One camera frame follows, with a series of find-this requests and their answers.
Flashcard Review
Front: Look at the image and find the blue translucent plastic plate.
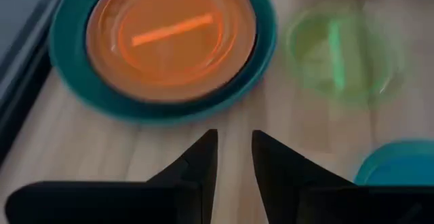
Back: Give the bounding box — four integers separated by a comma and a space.
353, 138, 434, 188

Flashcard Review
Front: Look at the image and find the large teal plastic plate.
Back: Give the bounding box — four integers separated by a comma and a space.
48, 0, 278, 126

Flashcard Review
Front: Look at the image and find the green translucent plastic plate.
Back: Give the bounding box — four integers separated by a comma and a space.
283, 0, 405, 107

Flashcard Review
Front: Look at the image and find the orange translucent plastic plate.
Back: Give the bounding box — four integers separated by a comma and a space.
96, 0, 247, 94

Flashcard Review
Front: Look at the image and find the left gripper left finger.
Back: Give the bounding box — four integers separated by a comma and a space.
4, 128, 219, 224

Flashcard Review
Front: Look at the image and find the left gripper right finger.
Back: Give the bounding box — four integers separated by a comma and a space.
252, 130, 434, 224

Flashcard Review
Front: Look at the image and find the brown plastic plate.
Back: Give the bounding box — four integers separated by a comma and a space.
85, 0, 258, 104

